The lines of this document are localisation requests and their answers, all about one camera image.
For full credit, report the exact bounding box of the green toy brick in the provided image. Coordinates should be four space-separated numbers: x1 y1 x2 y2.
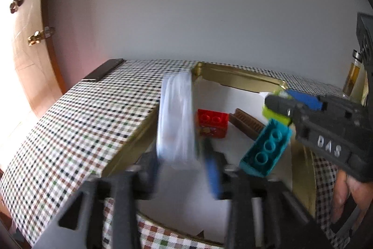
262 90 295 126

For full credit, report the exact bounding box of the brown folding comb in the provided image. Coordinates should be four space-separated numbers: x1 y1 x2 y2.
228 108 265 140

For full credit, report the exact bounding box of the teal toy brick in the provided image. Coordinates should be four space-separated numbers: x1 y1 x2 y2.
239 119 292 178

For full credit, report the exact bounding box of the red toy brick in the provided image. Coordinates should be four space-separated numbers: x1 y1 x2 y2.
197 109 229 138

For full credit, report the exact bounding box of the clear plastic card case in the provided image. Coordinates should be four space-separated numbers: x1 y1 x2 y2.
156 71 199 169

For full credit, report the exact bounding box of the person's right hand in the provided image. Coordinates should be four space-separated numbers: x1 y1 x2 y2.
330 168 373 226

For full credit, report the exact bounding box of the glass tea bottle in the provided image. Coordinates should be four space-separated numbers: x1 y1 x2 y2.
343 49 364 103

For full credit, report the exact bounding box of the gold metal tin box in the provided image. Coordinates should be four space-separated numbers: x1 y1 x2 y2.
100 62 318 247

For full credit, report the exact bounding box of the white paper tin liner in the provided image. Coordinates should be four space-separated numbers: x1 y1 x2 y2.
138 76 294 242

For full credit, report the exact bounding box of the checkered tablecloth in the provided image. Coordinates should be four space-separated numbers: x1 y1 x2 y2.
1 60 350 248

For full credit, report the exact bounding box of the brown wooden door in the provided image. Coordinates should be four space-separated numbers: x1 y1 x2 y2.
1 0 66 118

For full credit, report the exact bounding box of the dark flat phone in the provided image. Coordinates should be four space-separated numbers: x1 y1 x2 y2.
82 58 125 82

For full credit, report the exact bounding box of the brass door handle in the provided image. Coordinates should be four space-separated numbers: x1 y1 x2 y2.
27 27 56 46

